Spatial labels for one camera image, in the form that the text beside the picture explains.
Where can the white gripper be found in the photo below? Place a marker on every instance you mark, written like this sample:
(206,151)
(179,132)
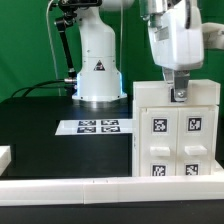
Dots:
(177,48)

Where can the white door panel with knob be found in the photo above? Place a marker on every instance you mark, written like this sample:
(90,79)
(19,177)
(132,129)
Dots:
(158,134)

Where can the white cabinet body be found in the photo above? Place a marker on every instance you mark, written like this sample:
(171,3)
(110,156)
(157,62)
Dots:
(136,137)

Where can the white cabinet top block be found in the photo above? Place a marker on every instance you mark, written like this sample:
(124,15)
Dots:
(202,92)

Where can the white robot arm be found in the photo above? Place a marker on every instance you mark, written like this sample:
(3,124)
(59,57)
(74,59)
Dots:
(99,80)

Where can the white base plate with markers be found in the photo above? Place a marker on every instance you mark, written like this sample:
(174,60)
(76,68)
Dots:
(94,127)

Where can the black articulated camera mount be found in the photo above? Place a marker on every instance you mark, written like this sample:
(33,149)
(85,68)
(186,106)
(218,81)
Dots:
(66,40)

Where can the white U-shaped fence frame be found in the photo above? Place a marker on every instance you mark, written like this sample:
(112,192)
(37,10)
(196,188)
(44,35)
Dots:
(107,190)

